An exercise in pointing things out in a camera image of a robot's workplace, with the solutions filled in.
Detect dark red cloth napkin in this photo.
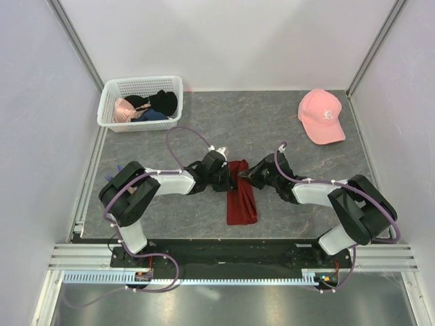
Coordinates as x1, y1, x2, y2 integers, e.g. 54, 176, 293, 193
226, 160, 258, 225

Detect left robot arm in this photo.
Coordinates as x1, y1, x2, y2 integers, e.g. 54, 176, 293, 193
99, 147, 236, 267

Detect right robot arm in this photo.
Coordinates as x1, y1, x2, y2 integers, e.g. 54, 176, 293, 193
239, 152, 397, 268

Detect pink baseball cap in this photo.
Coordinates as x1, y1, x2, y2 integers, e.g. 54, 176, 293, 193
298, 89, 346, 145

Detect black cloth in basket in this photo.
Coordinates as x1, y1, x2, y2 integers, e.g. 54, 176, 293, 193
124, 90, 178, 117

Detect blue cloth in basket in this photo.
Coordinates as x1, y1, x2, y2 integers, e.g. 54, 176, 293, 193
131, 109, 168, 122

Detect white plastic basket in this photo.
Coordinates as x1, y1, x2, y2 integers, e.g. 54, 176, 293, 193
97, 75, 184, 132

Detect pink cloth in basket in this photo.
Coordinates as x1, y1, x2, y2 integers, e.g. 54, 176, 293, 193
114, 98, 138, 124

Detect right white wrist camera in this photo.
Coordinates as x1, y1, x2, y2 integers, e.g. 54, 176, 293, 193
268, 142, 293, 174

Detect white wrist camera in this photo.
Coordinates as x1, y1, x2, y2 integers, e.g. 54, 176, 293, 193
268, 142, 293, 174
201, 147, 227, 173

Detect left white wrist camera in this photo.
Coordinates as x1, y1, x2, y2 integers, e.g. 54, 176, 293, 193
201, 147, 227, 173

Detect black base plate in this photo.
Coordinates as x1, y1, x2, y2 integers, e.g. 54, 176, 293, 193
71, 232, 353, 281

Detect front aluminium rail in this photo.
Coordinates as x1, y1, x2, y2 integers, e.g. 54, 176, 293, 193
49, 244, 418, 272

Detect light blue cable duct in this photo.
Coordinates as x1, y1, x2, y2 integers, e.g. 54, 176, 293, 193
63, 270, 320, 286

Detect right aluminium frame post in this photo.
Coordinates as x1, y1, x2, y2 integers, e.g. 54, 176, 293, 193
346, 0, 408, 98

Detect aluminium frame post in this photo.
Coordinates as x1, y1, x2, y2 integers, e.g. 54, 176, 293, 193
47, 0, 104, 93
346, 0, 408, 98

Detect left aluminium frame post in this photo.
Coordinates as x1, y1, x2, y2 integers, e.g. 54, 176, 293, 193
47, 0, 104, 93

